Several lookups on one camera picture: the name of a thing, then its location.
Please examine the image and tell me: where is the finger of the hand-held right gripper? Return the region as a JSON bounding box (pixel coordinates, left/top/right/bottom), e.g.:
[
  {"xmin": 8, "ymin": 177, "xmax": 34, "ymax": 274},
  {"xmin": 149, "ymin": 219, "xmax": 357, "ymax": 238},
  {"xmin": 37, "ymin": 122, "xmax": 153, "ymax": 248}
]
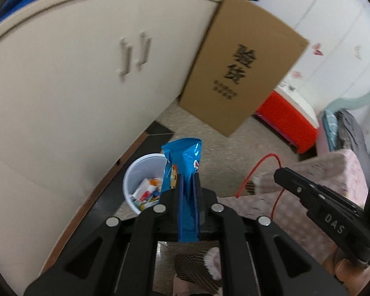
[{"xmin": 274, "ymin": 166, "xmax": 329, "ymax": 213}]

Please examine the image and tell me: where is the teal plaid pillow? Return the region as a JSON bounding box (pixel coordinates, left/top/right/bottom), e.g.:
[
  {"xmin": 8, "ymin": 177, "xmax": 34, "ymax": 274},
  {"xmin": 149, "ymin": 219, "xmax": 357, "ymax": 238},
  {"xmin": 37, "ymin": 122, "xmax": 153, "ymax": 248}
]
[{"xmin": 322, "ymin": 109, "xmax": 340, "ymax": 153}]

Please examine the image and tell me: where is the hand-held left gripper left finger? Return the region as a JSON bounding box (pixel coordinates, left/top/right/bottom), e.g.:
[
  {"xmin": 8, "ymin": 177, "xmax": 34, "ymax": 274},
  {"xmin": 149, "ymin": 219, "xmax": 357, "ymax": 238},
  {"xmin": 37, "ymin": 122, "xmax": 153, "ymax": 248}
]
[{"xmin": 25, "ymin": 174, "xmax": 185, "ymax": 296}]

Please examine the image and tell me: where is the white plastic bucket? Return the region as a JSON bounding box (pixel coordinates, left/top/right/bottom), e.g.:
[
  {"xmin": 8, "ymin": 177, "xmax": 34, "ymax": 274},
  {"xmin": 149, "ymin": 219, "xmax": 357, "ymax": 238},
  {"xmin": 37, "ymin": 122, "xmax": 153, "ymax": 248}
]
[{"xmin": 123, "ymin": 153, "xmax": 167, "ymax": 215}]

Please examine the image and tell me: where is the furry mesh slipper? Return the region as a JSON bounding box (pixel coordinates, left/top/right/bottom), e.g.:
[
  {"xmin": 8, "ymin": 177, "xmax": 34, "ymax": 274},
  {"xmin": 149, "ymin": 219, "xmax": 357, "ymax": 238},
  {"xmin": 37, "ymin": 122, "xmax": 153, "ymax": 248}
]
[{"xmin": 173, "ymin": 247, "xmax": 222, "ymax": 286}]

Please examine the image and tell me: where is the grey blanket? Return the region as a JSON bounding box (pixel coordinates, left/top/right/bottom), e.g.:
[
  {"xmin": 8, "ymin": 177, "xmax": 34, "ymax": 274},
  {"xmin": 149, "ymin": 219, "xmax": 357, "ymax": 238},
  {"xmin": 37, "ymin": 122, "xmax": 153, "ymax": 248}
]
[{"xmin": 336, "ymin": 109, "xmax": 369, "ymax": 161}]

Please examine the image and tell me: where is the large cardboard box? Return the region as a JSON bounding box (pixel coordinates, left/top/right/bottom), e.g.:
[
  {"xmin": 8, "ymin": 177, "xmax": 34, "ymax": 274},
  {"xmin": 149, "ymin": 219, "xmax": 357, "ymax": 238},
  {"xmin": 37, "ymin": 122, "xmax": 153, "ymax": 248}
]
[{"xmin": 179, "ymin": 0, "xmax": 310, "ymax": 138}]

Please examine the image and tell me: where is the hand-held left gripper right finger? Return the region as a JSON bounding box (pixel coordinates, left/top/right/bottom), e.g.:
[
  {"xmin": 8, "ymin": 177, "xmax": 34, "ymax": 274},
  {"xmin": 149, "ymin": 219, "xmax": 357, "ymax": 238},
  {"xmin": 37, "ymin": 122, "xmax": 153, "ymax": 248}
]
[{"xmin": 194, "ymin": 173, "xmax": 349, "ymax": 296}]

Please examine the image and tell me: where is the white box red label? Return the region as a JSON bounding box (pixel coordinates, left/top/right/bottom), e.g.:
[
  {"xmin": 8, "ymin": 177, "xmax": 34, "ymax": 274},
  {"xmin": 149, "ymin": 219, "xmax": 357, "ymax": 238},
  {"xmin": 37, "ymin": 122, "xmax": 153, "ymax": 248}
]
[{"xmin": 132, "ymin": 177, "xmax": 161, "ymax": 204}]

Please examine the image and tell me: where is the white wardrobe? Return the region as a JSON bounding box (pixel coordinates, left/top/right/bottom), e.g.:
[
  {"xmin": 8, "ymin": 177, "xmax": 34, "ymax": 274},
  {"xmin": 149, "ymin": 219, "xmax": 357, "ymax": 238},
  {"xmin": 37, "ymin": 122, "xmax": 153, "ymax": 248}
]
[{"xmin": 259, "ymin": 0, "xmax": 370, "ymax": 114}]

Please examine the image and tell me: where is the teal bunk bed frame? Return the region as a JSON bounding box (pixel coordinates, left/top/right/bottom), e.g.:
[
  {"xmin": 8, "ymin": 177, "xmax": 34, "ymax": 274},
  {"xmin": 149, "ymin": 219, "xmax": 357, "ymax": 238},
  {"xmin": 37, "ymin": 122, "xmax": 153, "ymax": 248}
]
[{"xmin": 324, "ymin": 77, "xmax": 370, "ymax": 114}]

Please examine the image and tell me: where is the blue cartoon snack wrapper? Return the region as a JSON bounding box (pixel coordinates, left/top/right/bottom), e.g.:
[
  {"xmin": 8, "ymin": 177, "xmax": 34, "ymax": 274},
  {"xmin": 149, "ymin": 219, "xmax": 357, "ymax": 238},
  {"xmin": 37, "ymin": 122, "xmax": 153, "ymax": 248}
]
[{"xmin": 160, "ymin": 138, "xmax": 202, "ymax": 242}]

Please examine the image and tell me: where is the red wire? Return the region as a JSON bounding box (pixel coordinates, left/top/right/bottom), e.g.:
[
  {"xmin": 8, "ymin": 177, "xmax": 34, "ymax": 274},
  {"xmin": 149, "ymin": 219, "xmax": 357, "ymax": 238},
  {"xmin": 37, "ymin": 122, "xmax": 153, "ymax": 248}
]
[{"xmin": 235, "ymin": 153, "xmax": 282, "ymax": 221}]

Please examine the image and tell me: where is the beige cabinet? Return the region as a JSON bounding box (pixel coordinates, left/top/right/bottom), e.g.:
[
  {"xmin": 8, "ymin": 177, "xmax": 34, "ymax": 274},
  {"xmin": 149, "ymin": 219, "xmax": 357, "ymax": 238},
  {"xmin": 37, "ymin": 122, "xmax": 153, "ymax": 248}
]
[{"xmin": 0, "ymin": 0, "xmax": 224, "ymax": 284}]

